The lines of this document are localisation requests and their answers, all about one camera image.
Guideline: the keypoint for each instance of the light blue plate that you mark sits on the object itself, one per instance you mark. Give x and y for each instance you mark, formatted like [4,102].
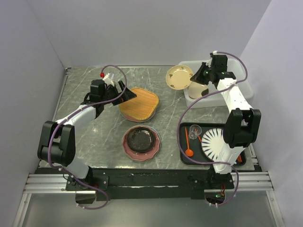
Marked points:
[157,139]

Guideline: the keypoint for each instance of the cream plate with black flowers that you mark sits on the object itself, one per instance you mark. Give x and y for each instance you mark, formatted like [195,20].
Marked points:
[196,90]

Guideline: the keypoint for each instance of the clear plastic cup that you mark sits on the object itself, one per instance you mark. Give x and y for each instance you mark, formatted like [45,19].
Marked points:
[194,131]

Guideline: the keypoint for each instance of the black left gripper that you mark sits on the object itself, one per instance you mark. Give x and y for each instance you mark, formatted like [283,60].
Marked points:
[126,95]

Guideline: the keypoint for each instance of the aluminium frame rail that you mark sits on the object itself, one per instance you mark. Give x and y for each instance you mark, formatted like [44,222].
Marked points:
[55,183]

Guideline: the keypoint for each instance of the black speckled square plate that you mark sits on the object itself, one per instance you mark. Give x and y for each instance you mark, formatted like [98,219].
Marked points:
[140,139]

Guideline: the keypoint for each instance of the pink scalloped plate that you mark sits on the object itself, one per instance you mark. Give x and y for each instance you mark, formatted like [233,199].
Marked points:
[138,156]

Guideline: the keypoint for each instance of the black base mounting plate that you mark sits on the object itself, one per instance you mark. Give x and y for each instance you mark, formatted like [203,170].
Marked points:
[119,184]

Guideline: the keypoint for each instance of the orange plastic spoon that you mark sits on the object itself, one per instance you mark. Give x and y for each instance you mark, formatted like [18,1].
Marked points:
[188,151]

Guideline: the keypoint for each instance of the white plate with blue stripes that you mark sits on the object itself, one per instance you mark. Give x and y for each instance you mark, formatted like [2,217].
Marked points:
[212,143]

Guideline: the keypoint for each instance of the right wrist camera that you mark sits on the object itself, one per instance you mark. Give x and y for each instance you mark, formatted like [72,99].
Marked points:
[210,74]

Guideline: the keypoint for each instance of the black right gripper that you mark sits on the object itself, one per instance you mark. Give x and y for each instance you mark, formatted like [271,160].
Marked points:
[198,77]

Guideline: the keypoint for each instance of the white plastic bin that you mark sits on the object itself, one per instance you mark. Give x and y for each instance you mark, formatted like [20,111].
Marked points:
[234,66]

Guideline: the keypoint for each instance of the black serving tray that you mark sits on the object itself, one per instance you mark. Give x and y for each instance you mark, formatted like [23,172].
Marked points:
[199,149]

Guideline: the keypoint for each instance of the woven orange bamboo tray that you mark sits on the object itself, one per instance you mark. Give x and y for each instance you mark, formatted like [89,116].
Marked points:
[144,98]

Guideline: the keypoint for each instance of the cream plate with red marks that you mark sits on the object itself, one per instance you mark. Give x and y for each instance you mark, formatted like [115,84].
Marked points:
[178,77]

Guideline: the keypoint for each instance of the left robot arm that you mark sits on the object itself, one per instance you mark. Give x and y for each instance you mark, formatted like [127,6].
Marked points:
[57,144]

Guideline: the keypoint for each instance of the pink and cream plate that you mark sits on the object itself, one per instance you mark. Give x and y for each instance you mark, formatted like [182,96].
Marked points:
[137,113]

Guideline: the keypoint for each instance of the orange utensil under arm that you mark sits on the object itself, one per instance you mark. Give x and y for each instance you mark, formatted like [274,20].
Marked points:
[239,159]

